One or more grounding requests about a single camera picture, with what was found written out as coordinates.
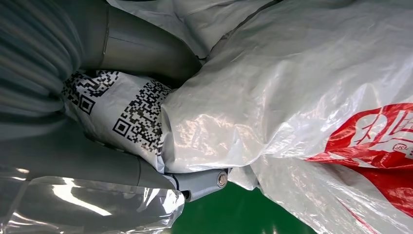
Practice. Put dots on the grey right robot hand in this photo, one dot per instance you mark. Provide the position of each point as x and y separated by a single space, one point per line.
80 168

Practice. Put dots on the green conveyor belt with frame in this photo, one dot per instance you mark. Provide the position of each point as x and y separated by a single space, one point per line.
235 216

